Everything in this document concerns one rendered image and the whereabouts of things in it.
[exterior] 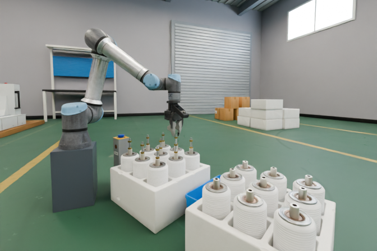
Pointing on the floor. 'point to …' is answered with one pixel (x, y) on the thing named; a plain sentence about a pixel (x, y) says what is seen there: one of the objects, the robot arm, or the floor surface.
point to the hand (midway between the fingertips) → (176, 134)
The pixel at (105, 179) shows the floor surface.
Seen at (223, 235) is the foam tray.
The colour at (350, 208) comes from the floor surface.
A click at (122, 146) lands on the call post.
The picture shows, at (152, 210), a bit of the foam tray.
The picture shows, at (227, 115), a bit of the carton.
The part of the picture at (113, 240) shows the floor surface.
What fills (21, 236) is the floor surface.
